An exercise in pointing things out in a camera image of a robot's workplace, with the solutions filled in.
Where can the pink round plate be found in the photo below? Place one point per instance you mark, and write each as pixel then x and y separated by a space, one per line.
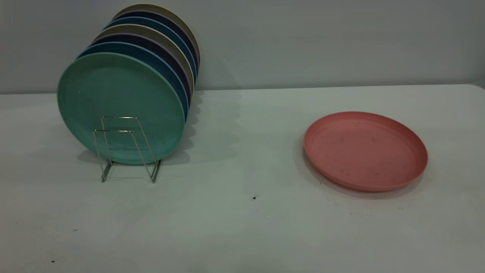
pixel 363 151

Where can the blue round plate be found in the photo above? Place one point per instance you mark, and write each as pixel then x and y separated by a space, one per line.
pixel 159 24
pixel 159 60

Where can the dark purple round plate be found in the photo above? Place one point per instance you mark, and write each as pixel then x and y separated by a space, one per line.
pixel 159 48
pixel 159 15

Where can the beige round plate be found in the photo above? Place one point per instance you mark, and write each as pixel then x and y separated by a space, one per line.
pixel 159 36
pixel 159 8

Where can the green round plate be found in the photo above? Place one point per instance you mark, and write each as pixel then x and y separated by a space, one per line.
pixel 113 94

